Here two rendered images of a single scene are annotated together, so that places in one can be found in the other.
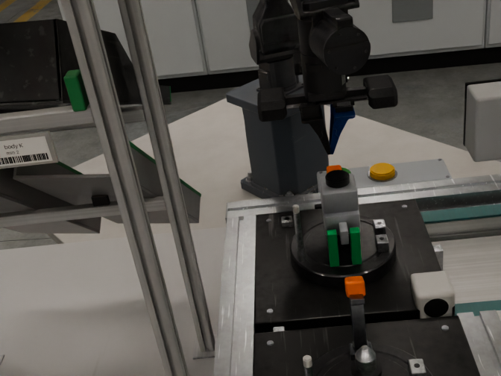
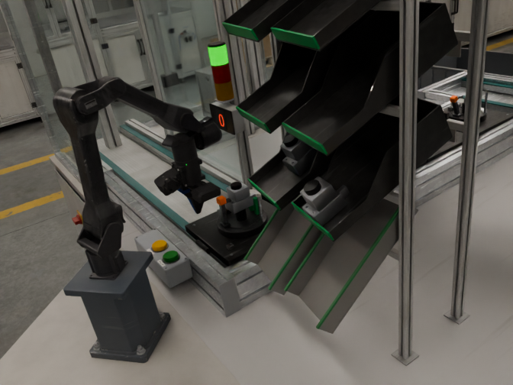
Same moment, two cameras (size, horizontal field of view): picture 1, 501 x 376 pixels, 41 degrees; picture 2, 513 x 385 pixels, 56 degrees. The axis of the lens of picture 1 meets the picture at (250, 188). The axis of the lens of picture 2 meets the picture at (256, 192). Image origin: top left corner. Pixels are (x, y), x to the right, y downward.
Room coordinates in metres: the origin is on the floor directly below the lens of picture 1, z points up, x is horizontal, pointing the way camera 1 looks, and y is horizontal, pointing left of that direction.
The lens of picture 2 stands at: (1.34, 0.84, 1.66)
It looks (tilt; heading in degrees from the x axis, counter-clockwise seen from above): 28 degrees down; 234
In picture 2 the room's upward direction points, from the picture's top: 9 degrees counter-clockwise
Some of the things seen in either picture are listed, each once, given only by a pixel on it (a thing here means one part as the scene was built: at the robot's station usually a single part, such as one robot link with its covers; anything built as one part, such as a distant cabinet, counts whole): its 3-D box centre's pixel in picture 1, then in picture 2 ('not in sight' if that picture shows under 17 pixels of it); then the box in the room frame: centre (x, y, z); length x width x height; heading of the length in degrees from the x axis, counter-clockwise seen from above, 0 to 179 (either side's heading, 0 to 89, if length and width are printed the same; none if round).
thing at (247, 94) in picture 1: (286, 138); (120, 305); (1.10, -0.08, 0.96); 0.15 x 0.15 x 0.20; 35
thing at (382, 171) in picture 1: (382, 173); (159, 247); (0.92, -0.21, 0.96); 0.04 x 0.04 x 0.02
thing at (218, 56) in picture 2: not in sight; (217, 54); (0.58, -0.29, 1.38); 0.05 x 0.05 x 0.05
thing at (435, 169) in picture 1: (382, 189); (162, 256); (0.92, -0.21, 0.93); 0.21 x 0.07 x 0.06; 84
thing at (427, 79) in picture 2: not in sight; (479, 80); (-1.39, -0.53, 0.73); 0.62 x 0.42 x 0.23; 84
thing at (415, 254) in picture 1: (343, 259); (243, 227); (0.71, -0.11, 0.96); 0.24 x 0.24 x 0.02; 84
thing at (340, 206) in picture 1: (339, 203); (240, 194); (0.70, -0.11, 1.06); 0.08 x 0.04 x 0.07; 175
